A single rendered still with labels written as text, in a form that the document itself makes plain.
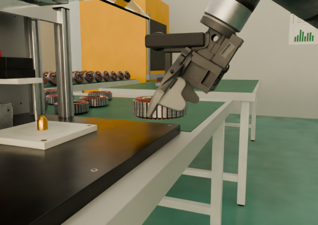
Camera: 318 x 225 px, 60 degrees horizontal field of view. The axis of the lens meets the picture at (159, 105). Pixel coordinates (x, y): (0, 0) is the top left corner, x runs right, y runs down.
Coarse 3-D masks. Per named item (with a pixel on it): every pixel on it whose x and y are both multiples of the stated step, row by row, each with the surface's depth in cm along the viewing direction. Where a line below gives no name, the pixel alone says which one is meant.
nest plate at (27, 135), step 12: (0, 132) 51; (12, 132) 51; (24, 132) 51; (36, 132) 51; (48, 132) 51; (60, 132) 51; (72, 132) 51; (84, 132) 54; (12, 144) 47; (24, 144) 46; (36, 144) 45; (48, 144) 45
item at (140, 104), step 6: (144, 96) 59; (150, 96) 59; (132, 102) 55; (138, 102) 52; (144, 102) 52; (186, 102) 54; (132, 108) 55; (138, 108) 52; (144, 108) 51; (162, 108) 51; (168, 108) 51; (186, 108) 54; (138, 114) 53; (144, 114) 52; (156, 114) 51; (162, 114) 51; (168, 114) 51; (174, 114) 51; (180, 114) 53
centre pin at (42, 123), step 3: (39, 117) 53; (42, 117) 53; (45, 117) 53; (36, 120) 53; (39, 120) 52; (42, 120) 53; (45, 120) 53; (39, 123) 52; (42, 123) 53; (45, 123) 53; (39, 126) 53; (42, 126) 53; (45, 126) 53; (39, 129) 53; (42, 129) 53; (45, 129) 53
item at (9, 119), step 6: (0, 102) 61; (0, 108) 58; (6, 108) 60; (0, 114) 58; (6, 114) 60; (0, 120) 58; (6, 120) 60; (12, 120) 61; (0, 126) 59; (6, 126) 60; (12, 126) 61
